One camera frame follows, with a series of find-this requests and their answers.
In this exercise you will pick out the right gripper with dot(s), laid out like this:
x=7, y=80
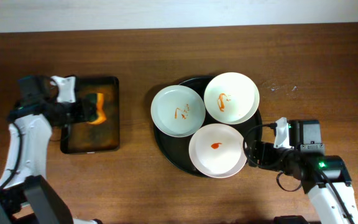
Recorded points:
x=253, y=154

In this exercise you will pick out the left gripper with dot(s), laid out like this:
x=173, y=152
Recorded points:
x=81, y=109

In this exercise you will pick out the green orange sponge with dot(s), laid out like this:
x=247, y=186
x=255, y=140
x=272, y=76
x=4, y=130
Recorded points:
x=99, y=108

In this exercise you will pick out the white plate bottom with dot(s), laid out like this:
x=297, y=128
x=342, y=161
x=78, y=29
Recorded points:
x=217, y=151

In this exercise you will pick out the white plate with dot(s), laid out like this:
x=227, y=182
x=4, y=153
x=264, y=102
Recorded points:
x=217, y=151
x=231, y=98
x=178, y=111

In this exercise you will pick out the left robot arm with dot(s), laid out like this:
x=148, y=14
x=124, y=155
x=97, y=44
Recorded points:
x=46, y=102

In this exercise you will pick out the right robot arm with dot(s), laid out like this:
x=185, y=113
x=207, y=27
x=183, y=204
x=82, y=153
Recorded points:
x=324, y=179

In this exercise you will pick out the black rectangular tray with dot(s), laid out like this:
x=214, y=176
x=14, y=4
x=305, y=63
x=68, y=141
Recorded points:
x=81, y=138

